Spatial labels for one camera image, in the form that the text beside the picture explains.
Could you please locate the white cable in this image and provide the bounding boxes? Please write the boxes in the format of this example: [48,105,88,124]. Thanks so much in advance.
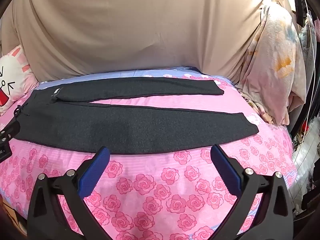
[303,0,317,115]

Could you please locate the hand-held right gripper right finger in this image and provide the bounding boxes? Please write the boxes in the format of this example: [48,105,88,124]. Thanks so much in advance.
[210,144,299,240]

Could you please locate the black metal frame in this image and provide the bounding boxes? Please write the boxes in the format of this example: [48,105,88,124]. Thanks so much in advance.
[290,75,320,140]

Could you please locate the white rabbit face cushion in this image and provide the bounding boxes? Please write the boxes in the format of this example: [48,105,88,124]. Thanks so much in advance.
[0,44,39,117]

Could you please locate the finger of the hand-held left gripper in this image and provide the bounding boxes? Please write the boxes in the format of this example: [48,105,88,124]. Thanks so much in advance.
[0,120,21,143]

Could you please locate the dark grey pants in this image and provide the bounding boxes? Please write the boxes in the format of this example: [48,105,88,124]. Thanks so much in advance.
[15,77,259,155]

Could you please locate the pink rose print bed sheet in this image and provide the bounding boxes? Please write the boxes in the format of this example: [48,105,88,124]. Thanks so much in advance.
[0,66,298,240]

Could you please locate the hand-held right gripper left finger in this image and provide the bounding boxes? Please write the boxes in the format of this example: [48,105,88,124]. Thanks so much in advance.
[27,146,110,240]

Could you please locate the beige cloth cover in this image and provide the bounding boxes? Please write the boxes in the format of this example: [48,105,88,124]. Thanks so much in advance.
[0,0,295,84]

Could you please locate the hanging clothes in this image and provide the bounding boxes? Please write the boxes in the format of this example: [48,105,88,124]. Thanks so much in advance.
[296,7,320,85]

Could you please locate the pale floral blanket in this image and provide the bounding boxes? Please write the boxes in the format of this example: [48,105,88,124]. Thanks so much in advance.
[236,0,307,126]

